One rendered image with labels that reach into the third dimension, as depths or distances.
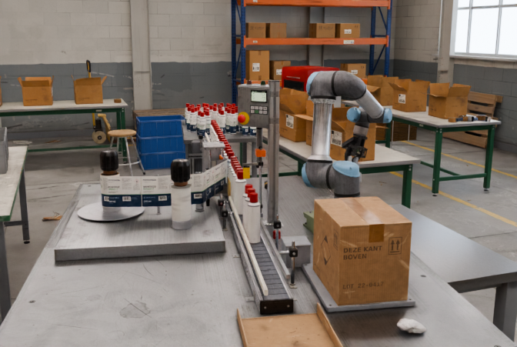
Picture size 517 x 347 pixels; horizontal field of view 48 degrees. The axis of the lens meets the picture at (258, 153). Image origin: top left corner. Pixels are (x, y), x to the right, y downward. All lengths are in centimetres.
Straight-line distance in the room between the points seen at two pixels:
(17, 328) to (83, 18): 829
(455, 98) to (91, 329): 538
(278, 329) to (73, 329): 62
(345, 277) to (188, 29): 855
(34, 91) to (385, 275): 643
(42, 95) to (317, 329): 642
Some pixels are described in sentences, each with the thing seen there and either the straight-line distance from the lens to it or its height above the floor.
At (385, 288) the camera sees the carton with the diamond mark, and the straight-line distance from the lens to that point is 196.
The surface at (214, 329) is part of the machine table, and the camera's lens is 182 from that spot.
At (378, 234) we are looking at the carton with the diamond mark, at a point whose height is 109.
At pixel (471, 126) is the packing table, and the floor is 73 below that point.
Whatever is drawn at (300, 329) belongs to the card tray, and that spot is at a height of 83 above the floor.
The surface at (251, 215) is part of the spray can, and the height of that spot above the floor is 100.
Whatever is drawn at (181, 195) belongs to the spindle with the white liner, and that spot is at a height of 103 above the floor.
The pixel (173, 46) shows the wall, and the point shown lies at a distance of 1011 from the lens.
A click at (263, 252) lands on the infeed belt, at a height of 88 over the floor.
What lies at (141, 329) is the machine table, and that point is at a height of 83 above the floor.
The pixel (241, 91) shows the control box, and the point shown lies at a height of 145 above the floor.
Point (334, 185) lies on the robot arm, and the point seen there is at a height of 104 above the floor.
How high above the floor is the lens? 171
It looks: 12 degrees down
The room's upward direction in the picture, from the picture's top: straight up
